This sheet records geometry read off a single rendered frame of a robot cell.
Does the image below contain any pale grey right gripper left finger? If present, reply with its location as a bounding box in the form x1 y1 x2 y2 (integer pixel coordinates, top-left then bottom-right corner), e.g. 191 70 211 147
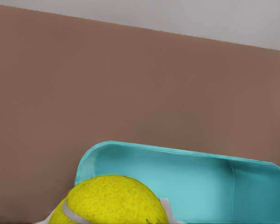
36 209 56 224

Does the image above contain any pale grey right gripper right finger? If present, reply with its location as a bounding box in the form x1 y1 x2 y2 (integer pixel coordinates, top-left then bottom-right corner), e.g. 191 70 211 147
159 197 179 224

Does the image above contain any yellow tennis ball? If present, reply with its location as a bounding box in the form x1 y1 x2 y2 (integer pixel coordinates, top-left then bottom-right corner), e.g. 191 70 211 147
47 174 169 224

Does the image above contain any turquoise plastic tray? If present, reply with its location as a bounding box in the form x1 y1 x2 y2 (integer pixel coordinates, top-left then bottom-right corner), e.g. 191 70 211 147
75 140 280 224

